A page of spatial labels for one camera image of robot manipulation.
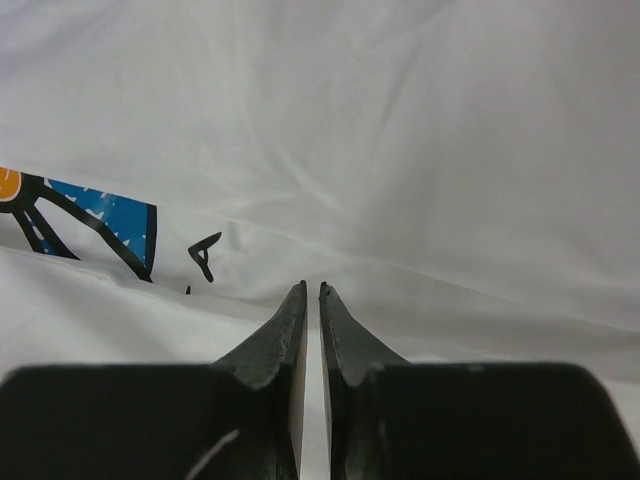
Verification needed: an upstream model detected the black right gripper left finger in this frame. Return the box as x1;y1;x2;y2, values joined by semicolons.
1;283;307;479

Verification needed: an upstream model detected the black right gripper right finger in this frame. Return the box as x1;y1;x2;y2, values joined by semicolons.
319;284;639;479

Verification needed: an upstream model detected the white daisy print t shirt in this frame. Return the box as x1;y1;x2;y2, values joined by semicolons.
0;0;640;480

